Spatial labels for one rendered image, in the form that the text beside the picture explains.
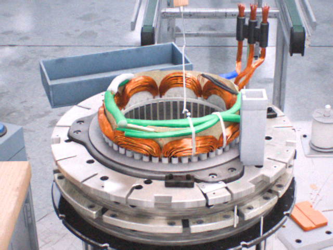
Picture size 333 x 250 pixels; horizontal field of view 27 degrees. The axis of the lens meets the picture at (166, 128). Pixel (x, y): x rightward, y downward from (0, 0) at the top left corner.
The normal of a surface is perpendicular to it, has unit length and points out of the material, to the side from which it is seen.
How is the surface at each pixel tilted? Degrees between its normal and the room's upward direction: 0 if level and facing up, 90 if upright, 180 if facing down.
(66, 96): 90
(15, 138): 90
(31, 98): 0
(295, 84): 0
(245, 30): 90
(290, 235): 0
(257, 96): 90
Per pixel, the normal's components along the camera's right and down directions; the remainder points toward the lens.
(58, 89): 0.30, 0.46
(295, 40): -0.05, 0.24
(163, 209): -0.11, 0.48
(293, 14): -0.02, -0.88
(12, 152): 0.92, 0.18
